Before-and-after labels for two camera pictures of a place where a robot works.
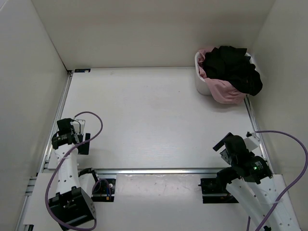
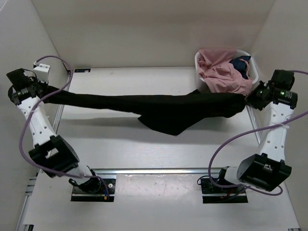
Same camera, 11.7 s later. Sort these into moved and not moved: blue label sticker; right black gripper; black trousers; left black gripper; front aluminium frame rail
Moved: black trousers; right black gripper; left black gripper
Not moved: front aluminium frame rail; blue label sticker
